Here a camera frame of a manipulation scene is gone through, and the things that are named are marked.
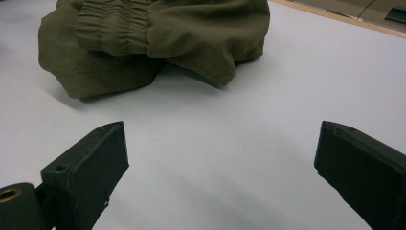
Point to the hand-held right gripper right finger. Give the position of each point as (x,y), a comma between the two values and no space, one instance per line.
(364,172)

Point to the dark flat device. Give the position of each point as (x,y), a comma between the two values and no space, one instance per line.
(397,14)

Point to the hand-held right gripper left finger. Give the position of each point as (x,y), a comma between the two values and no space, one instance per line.
(89,169)

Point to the olive green pants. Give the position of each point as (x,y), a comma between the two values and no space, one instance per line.
(191,32)

